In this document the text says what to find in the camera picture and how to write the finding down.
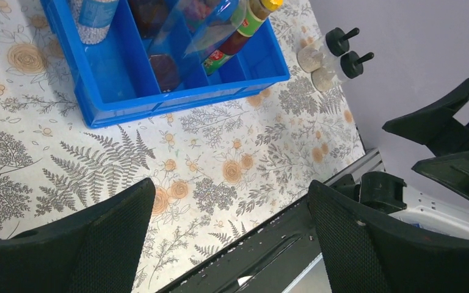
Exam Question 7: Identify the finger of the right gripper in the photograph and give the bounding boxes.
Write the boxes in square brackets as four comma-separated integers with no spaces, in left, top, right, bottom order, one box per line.
[382,78,469,157]
[412,151,469,201]

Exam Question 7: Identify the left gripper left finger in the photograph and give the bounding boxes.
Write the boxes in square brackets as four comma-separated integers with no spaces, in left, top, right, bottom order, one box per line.
[0,178,156,292]

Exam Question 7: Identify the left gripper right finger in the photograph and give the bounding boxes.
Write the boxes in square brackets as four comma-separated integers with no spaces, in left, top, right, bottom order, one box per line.
[307,180,469,292]

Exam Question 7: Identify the blue plastic divided bin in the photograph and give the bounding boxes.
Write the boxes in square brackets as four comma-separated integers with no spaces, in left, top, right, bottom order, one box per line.
[42,1,290,128]

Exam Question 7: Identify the yellow-cap sauce bottle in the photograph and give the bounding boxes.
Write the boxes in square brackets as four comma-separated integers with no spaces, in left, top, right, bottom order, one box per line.
[183,0,220,33]
[203,0,284,76]

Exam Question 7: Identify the clear gold-cap bottle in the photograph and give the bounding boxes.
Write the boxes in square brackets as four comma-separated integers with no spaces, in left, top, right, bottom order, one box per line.
[128,0,169,39]
[147,1,247,92]

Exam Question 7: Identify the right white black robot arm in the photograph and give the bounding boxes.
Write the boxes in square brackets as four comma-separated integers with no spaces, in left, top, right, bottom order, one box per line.
[332,78,469,239]

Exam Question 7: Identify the front black-cap squeeze bottle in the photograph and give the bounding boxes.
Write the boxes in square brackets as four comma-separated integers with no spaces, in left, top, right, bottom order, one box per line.
[311,51,375,93]

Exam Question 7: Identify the black-cap squeeze bottle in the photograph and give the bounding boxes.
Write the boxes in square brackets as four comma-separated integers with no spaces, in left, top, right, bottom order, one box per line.
[311,51,375,93]
[297,27,360,73]

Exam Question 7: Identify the rear black-cap squeeze bottle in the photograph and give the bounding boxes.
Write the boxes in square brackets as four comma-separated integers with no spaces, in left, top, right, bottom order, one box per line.
[297,27,360,73]

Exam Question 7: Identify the floral patterned table mat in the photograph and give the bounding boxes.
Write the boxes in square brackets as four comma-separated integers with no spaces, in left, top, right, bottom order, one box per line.
[0,1,365,292]

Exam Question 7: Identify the aluminium frame rail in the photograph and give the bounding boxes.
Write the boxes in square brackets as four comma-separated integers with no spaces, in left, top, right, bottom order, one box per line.
[324,148,385,186]

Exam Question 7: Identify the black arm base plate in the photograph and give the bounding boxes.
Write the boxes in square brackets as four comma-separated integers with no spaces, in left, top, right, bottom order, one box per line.
[160,197,322,292]

